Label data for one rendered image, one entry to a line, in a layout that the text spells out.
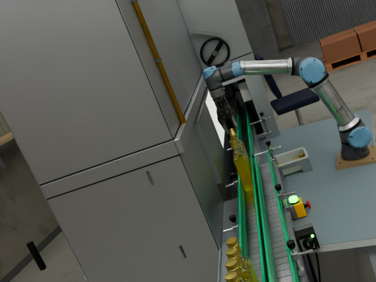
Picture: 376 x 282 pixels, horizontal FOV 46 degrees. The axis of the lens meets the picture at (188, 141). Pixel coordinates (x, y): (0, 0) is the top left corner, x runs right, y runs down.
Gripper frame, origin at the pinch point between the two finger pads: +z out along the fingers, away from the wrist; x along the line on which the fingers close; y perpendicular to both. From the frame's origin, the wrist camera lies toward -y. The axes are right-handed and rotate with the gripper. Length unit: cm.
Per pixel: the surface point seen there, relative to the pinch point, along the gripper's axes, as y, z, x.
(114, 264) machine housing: 65, 21, -61
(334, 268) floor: -27, 117, 28
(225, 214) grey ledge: 33.9, 29.1, -13.7
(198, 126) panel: 18.8, -12.5, -12.7
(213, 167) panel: 18.8, 9.6, -13.3
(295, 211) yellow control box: 35, 38, 18
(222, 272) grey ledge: 80, 29, -15
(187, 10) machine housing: -96, -66, -8
